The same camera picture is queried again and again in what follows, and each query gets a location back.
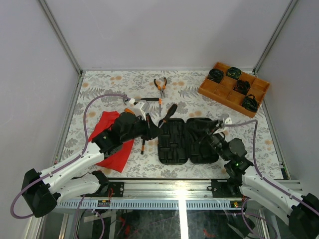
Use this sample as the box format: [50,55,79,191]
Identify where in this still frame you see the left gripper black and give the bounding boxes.
[122,115,164,144]

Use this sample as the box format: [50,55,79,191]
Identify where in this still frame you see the black orange screwdriver large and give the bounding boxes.
[159,104,177,128]

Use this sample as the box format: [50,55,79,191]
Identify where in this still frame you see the black plastic tool case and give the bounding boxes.
[158,118,219,165]

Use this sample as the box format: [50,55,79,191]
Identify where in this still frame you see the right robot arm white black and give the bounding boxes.
[207,132,319,239]

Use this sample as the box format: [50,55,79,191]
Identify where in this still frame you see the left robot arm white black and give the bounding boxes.
[21,112,163,218]

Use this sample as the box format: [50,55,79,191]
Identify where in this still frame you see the small black orange screwdriver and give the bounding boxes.
[141,139,146,155]

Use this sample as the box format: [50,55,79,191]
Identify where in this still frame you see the small orange tipped precision screwdriver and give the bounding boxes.
[159,98,162,117]

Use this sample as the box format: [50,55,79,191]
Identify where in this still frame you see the small hammer black grip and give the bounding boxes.
[123,98,160,105]

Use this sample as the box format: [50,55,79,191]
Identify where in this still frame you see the orange black screwdriver left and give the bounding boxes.
[124,108,135,115]

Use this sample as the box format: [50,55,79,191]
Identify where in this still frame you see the red cloth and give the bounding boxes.
[88,111,134,173]

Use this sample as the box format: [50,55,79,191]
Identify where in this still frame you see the orange wooden divided tray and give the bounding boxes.
[198,62,270,118]

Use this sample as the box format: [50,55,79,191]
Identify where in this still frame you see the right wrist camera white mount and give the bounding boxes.
[218,114,232,129]

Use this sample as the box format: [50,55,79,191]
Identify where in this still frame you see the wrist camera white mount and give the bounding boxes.
[218,114,232,129]
[128,98,150,120]

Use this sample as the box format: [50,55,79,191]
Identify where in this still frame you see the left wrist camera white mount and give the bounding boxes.
[128,98,150,120]

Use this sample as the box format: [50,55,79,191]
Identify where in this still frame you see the orange handled pliers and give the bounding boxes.
[154,77,167,98]

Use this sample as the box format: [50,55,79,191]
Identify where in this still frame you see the rolled green strap right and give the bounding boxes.
[241,94,260,112]

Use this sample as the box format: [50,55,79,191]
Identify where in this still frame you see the rolled green strap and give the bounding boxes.
[241,94,260,112]
[226,66,242,80]

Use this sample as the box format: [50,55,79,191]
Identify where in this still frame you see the rolled dark strap middle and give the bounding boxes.
[233,79,251,94]

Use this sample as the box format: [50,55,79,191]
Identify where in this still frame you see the aluminium frame rail front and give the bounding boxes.
[54,178,244,210]

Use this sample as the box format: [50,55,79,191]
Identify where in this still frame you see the rolled dark strap top-left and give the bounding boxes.
[208,68,224,82]

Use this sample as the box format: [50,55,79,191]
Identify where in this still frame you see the rolled green strap top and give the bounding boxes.
[226,66,242,80]

